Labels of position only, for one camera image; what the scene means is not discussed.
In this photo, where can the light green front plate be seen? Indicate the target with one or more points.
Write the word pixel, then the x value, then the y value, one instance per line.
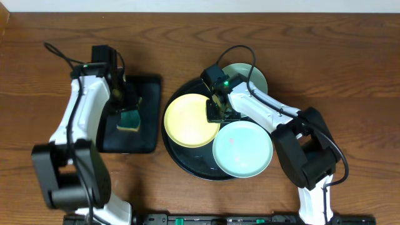
pixel 242 149

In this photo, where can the light green plate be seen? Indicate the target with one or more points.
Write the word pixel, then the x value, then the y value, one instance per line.
pixel 257 78
pixel 242 149

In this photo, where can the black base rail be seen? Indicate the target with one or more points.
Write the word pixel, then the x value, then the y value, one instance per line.
pixel 163 219

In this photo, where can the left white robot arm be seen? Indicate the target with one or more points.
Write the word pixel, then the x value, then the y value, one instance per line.
pixel 71 172

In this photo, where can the black round tray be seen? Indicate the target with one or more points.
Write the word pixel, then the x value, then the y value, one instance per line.
pixel 197 161

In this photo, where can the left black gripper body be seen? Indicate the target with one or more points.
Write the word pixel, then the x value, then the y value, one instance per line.
pixel 124 106

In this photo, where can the light green back plate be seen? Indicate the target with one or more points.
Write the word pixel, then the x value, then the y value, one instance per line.
pixel 257 78

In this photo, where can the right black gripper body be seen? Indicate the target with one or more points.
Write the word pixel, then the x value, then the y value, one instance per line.
pixel 220 112

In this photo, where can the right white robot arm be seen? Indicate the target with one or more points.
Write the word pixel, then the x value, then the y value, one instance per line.
pixel 305 148

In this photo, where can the black rectangular tray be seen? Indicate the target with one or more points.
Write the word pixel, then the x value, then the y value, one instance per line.
pixel 112 140

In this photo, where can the yellow plate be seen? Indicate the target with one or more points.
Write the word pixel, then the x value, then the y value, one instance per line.
pixel 185 121

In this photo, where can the green yellow sponge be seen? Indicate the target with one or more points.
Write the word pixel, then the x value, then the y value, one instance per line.
pixel 129 121

